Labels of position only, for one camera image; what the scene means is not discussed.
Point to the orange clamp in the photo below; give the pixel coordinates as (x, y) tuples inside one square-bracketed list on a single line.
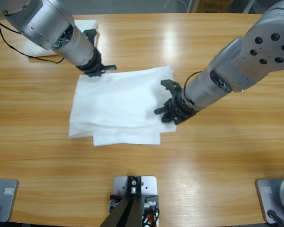
[(152, 216)]

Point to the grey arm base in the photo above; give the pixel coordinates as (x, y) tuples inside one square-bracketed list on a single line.
[(269, 198), (2, 203)]

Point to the silver bracket fitting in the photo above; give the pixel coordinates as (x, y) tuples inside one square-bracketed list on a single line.
[(113, 205), (149, 205)]

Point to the white mount plate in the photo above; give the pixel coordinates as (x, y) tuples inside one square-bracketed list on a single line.
[(149, 186)]

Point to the brown cardboard box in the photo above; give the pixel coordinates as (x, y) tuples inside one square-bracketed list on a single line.
[(213, 6)]

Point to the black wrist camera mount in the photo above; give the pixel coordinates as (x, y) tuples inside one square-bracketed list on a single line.
[(91, 33), (171, 86)]

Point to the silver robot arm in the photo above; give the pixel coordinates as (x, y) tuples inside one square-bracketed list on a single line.
[(262, 47), (49, 23)]

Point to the dark camera post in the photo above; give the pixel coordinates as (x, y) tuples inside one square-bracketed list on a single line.
[(130, 212)]

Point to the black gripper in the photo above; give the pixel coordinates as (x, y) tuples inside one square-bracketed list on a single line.
[(92, 63), (180, 108)]

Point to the grey metal frame leg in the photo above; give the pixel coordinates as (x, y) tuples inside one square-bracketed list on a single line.
[(248, 6)]

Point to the white T-shirt with small print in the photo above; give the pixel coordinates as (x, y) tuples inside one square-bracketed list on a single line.
[(120, 101)]

